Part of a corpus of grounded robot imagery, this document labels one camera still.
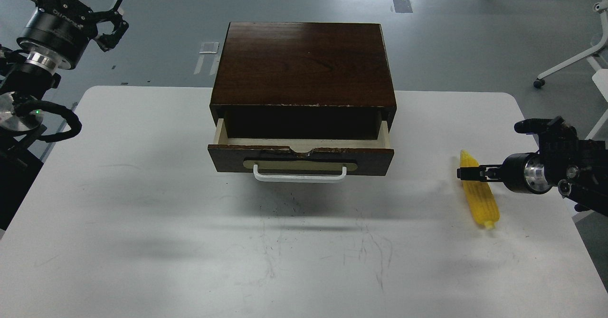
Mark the white office chair base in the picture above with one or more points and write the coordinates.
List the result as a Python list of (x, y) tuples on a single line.
[(573, 75)]

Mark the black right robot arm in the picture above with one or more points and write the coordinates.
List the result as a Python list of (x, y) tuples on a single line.
[(577, 168)]

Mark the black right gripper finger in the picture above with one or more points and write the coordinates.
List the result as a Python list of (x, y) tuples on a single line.
[(477, 178), (481, 170)]

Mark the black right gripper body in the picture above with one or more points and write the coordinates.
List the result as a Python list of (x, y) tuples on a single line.
[(524, 173)]

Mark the yellow plastic corn cob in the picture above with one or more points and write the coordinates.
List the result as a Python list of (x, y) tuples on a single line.
[(482, 204)]

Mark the wooden drawer with white handle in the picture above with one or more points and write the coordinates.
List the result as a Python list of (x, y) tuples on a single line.
[(301, 160)]

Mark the white floor tape marks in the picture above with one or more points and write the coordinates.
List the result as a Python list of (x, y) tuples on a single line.
[(208, 58)]

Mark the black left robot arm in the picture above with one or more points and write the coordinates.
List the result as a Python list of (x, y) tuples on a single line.
[(26, 117)]

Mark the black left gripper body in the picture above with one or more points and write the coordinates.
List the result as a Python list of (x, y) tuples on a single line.
[(61, 30)]

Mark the dark wooden cabinet box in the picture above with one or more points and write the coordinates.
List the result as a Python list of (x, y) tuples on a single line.
[(305, 80)]

